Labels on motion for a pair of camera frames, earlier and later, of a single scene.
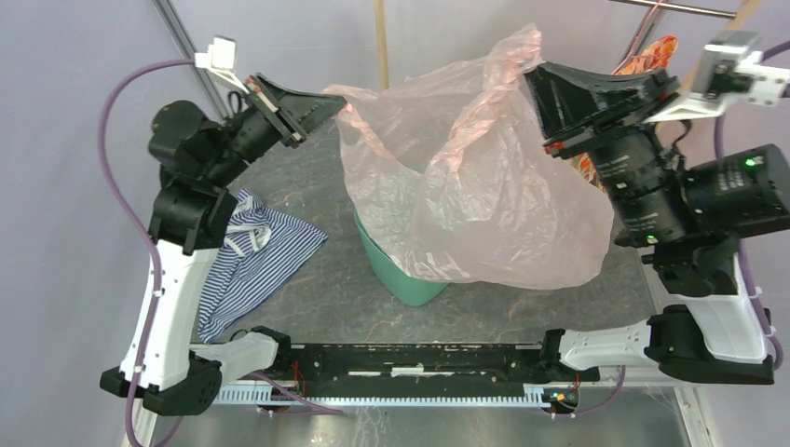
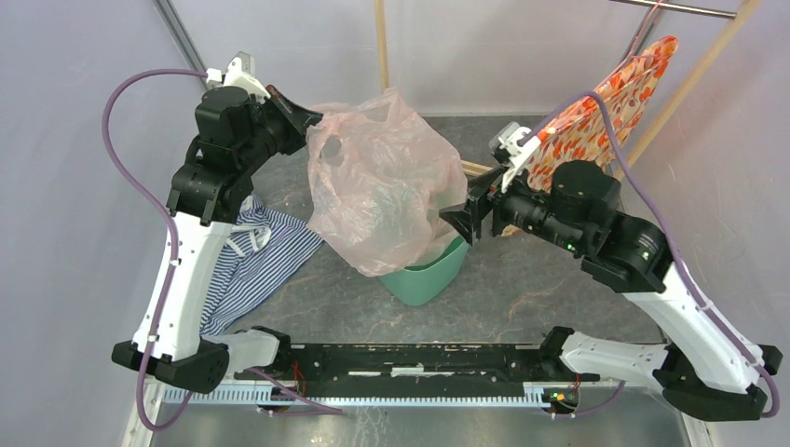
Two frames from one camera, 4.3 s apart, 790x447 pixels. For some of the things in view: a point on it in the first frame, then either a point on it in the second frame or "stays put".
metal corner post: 176,31 stays put
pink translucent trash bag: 458,169 → 381,178
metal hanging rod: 686,7 stays put
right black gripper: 563,98 → 484,192
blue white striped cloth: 263,249 stays put
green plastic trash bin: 411,290 → 421,284
